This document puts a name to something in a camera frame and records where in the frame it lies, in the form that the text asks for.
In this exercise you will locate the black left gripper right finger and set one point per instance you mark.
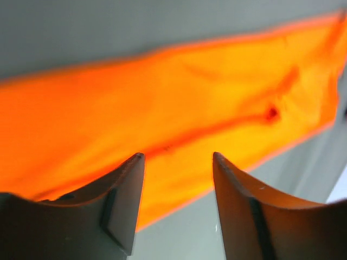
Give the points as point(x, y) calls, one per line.
point(261, 222)

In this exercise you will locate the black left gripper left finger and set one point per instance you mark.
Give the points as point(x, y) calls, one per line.
point(96, 221)

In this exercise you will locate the orange t shirt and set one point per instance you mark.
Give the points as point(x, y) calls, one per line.
point(248, 97)

